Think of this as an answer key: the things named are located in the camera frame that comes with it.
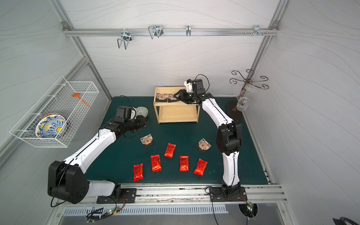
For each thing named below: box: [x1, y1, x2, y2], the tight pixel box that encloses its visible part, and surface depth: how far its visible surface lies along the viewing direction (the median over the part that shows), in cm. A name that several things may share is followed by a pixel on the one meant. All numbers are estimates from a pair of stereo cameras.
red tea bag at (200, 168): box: [193, 158, 209, 177], surface depth 83 cm
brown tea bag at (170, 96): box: [164, 93, 178, 101], surface depth 95 cm
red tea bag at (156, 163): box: [150, 154, 163, 173], surface depth 86 cm
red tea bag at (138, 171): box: [133, 163, 144, 183], surface depth 82 cm
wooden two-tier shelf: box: [153, 85, 201, 125], surface depth 106 cm
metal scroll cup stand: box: [229, 69, 270, 112], surface depth 90 cm
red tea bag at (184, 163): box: [179, 155, 189, 173], surface depth 84 cm
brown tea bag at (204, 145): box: [198, 137, 212, 151], surface depth 95 cm
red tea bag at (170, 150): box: [164, 142, 177, 159], surface depth 90 cm
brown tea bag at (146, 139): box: [139, 133, 154, 146], surface depth 98 cm
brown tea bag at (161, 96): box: [155, 92, 169, 101], surface depth 95 cm
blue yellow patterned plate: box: [35, 112, 71, 139], surface depth 62 cm
